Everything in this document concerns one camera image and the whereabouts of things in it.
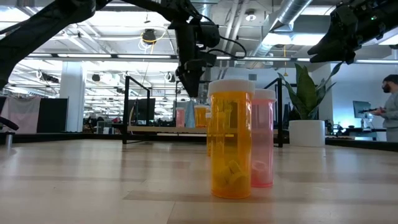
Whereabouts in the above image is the black partition panel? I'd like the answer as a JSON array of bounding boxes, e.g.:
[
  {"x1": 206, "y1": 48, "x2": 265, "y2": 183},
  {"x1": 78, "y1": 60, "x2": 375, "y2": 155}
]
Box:
[{"x1": 36, "y1": 98, "x2": 69, "y2": 134}]

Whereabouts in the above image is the grey monitor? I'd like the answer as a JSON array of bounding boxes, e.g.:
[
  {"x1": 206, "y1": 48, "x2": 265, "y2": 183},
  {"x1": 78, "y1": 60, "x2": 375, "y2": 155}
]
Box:
[{"x1": 353, "y1": 100, "x2": 373, "y2": 119}]

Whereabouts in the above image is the black cable loop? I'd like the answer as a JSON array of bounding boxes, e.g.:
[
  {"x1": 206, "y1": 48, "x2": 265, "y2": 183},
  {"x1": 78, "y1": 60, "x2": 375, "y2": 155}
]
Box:
[{"x1": 0, "y1": 116, "x2": 19, "y2": 131}]

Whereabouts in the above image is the wooden shelf black metal frame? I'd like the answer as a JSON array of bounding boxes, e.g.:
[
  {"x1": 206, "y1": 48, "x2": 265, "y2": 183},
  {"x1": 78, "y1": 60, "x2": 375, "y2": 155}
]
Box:
[{"x1": 122, "y1": 75, "x2": 284, "y2": 148}]

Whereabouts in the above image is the person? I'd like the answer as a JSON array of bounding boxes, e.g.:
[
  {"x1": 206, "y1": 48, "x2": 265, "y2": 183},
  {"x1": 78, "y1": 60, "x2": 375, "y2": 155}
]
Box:
[{"x1": 371, "y1": 73, "x2": 398, "y2": 142}]

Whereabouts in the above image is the pinkish grey hanging cloth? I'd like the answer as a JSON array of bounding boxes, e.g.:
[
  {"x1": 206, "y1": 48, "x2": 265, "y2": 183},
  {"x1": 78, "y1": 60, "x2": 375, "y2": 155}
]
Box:
[{"x1": 1, "y1": 96, "x2": 40, "y2": 134}]

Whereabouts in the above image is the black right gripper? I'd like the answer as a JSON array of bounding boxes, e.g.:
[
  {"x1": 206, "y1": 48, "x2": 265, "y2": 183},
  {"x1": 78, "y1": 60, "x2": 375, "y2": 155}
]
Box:
[{"x1": 307, "y1": 0, "x2": 382, "y2": 65}]

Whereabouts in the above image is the black monitor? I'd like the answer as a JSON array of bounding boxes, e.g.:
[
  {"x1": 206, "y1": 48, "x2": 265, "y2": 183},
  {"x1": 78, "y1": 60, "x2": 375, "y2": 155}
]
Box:
[{"x1": 134, "y1": 98, "x2": 156, "y2": 123}]

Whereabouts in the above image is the black camera with yellow cable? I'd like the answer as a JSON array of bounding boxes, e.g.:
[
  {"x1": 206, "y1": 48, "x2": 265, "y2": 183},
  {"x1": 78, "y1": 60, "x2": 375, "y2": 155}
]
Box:
[{"x1": 141, "y1": 28, "x2": 158, "y2": 45}]

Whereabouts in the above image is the snake plant in white pot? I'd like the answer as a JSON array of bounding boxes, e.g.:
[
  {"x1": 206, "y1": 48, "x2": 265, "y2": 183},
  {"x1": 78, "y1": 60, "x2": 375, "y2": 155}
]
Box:
[{"x1": 277, "y1": 61, "x2": 345, "y2": 147}]

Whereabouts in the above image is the pink pill bottle white cap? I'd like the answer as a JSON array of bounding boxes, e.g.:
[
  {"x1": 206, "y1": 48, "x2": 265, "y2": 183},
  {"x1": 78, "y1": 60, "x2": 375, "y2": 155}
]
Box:
[
  {"x1": 251, "y1": 88, "x2": 277, "y2": 189},
  {"x1": 175, "y1": 107, "x2": 186, "y2": 128}
]

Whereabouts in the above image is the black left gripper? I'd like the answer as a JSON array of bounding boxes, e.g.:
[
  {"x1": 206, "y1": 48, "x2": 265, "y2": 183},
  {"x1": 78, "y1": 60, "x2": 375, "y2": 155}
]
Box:
[{"x1": 169, "y1": 18, "x2": 221, "y2": 98}]

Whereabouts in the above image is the silver round air duct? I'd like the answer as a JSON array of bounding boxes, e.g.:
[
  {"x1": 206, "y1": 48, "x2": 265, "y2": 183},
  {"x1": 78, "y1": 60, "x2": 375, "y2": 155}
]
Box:
[{"x1": 248, "y1": 0, "x2": 313, "y2": 57}]

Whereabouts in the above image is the large orange pill bottle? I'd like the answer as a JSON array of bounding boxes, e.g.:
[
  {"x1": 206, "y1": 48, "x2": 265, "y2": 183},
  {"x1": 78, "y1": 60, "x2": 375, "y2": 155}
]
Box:
[{"x1": 194, "y1": 105, "x2": 210, "y2": 129}]

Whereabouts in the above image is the long LED light bar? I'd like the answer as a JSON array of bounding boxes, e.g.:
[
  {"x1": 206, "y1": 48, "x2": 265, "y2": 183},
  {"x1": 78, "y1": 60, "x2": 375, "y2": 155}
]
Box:
[{"x1": 24, "y1": 53, "x2": 398, "y2": 63}]

